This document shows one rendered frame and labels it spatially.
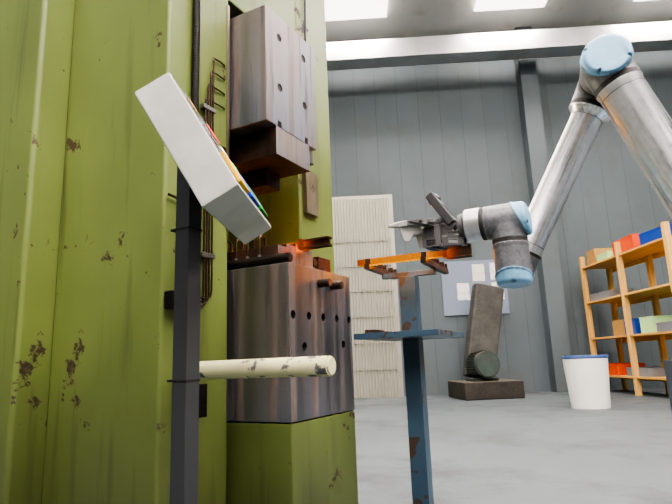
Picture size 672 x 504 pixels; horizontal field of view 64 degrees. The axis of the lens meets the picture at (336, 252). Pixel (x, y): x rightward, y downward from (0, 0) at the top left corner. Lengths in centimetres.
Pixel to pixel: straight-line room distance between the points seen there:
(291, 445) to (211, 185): 79
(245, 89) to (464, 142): 879
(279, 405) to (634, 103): 119
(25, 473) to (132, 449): 36
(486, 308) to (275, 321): 772
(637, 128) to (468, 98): 937
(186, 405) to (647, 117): 123
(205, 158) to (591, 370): 606
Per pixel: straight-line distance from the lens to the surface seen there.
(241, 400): 163
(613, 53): 157
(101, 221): 168
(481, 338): 908
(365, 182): 999
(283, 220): 207
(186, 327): 116
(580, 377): 679
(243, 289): 164
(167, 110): 113
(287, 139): 179
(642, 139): 151
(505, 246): 143
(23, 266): 176
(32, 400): 176
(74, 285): 173
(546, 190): 161
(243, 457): 164
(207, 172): 105
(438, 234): 150
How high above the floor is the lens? 63
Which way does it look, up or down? 11 degrees up
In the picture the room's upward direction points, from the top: 2 degrees counter-clockwise
